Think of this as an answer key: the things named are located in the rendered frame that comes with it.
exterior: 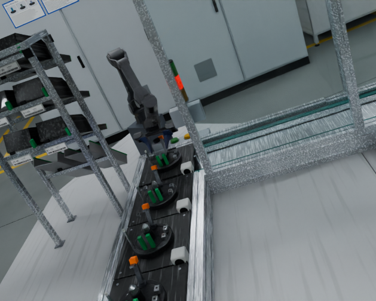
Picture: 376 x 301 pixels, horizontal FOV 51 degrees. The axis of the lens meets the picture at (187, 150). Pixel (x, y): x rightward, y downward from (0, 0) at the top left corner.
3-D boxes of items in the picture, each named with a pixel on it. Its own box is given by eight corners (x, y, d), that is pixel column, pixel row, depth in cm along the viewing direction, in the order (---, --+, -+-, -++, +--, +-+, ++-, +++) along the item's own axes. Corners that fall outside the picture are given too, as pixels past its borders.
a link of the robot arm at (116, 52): (104, 52, 179) (109, 55, 174) (119, 45, 180) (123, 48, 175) (130, 109, 198) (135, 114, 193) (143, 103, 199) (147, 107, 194)
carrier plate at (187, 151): (147, 160, 185) (146, 157, 184) (195, 146, 180) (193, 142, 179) (140, 190, 164) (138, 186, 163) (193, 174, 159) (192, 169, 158)
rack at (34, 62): (69, 217, 186) (-34, 61, 151) (139, 196, 178) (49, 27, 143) (54, 248, 168) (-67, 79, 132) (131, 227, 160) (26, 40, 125)
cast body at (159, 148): (158, 151, 172) (152, 137, 169) (167, 148, 171) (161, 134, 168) (156, 160, 165) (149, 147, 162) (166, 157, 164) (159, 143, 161)
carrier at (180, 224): (129, 232, 142) (114, 205, 136) (192, 214, 137) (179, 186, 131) (116, 284, 121) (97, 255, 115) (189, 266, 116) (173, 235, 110)
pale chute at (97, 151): (103, 168, 187) (103, 159, 188) (127, 163, 182) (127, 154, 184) (63, 157, 162) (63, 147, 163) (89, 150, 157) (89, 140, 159)
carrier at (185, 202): (139, 192, 163) (127, 168, 158) (193, 176, 158) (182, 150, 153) (130, 231, 142) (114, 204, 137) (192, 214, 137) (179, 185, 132)
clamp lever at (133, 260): (139, 281, 111) (130, 257, 110) (146, 280, 110) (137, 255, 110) (135, 288, 107) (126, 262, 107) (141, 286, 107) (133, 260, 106)
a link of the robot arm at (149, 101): (134, 102, 175) (132, 89, 164) (150, 94, 177) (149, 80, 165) (147, 122, 172) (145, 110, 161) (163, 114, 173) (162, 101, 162)
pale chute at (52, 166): (76, 177, 190) (76, 168, 192) (98, 172, 186) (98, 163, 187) (33, 167, 165) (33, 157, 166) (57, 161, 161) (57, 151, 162)
